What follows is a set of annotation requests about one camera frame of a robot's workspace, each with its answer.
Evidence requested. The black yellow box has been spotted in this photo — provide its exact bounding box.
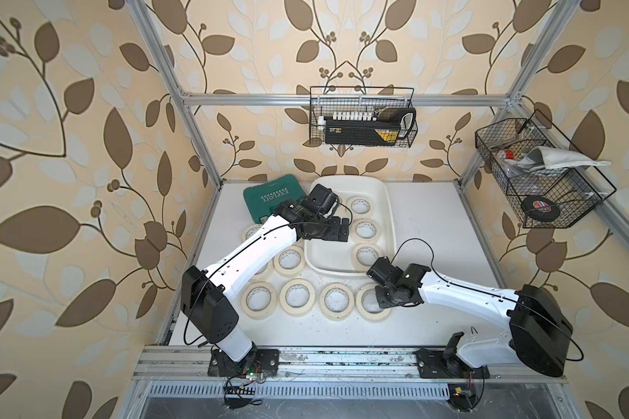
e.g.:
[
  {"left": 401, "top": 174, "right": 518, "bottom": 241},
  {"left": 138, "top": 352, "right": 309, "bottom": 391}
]
[{"left": 318, "top": 108, "right": 418, "bottom": 147}]

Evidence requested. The white cloth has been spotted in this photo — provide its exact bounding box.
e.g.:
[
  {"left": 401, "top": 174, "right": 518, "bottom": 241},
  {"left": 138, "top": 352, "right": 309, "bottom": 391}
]
[{"left": 515, "top": 147, "right": 611, "bottom": 172}]

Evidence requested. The white plastic storage tray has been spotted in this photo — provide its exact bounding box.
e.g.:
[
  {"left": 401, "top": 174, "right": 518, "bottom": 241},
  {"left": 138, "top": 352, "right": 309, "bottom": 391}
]
[{"left": 305, "top": 176, "right": 398, "bottom": 277}]

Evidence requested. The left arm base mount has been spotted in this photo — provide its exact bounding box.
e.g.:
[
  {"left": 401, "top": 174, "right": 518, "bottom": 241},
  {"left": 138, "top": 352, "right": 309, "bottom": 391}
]
[{"left": 207, "top": 347, "right": 280, "bottom": 379}]

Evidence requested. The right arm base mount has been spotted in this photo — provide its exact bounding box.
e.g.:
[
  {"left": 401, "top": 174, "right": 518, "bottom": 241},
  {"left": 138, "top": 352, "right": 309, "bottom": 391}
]
[{"left": 415, "top": 348, "right": 490, "bottom": 380}]

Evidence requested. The black wire basket right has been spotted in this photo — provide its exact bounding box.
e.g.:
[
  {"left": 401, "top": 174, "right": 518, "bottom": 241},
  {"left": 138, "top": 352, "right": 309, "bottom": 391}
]
[{"left": 475, "top": 109, "right": 617, "bottom": 229}]

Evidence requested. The black wire basket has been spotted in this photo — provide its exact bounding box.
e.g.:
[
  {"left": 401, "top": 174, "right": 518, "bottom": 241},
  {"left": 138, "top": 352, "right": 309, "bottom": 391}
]
[
  {"left": 475, "top": 109, "right": 617, "bottom": 229},
  {"left": 306, "top": 85, "right": 419, "bottom": 148}
]

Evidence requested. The black tape roll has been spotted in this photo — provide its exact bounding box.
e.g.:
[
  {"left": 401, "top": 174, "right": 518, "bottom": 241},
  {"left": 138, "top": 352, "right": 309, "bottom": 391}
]
[{"left": 521, "top": 196, "right": 561, "bottom": 223}]

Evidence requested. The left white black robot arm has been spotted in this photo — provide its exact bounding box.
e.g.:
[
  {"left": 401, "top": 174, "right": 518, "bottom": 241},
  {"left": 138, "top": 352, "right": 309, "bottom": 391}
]
[{"left": 180, "top": 185, "right": 350, "bottom": 364}]

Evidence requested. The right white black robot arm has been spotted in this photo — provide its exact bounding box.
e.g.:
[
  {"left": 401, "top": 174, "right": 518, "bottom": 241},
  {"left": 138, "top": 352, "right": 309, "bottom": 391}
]
[{"left": 366, "top": 257, "right": 573, "bottom": 377}]

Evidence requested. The black wire basket back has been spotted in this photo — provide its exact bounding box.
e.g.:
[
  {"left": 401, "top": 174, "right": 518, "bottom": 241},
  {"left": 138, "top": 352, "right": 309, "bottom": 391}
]
[{"left": 306, "top": 85, "right": 419, "bottom": 148}]

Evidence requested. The masking tape roll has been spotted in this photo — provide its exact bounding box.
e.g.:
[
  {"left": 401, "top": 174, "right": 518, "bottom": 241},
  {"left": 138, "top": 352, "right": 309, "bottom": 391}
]
[
  {"left": 240, "top": 282, "right": 278, "bottom": 321},
  {"left": 241, "top": 223, "right": 263, "bottom": 242},
  {"left": 356, "top": 284, "right": 391, "bottom": 323},
  {"left": 250, "top": 260, "right": 274, "bottom": 282},
  {"left": 320, "top": 283, "right": 355, "bottom": 321},
  {"left": 273, "top": 246, "right": 306, "bottom": 278},
  {"left": 280, "top": 279, "right": 316, "bottom": 317},
  {"left": 351, "top": 243, "right": 383, "bottom": 273},
  {"left": 346, "top": 196, "right": 375, "bottom": 218},
  {"left": 349, "top": 218, "right": 382, "bottom": 244}
]

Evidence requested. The green tool case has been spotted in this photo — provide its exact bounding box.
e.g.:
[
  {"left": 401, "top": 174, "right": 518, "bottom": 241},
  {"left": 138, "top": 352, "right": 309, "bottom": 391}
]
[{"left": 243, "top": 175, "right": 305, "bottom": 223}]

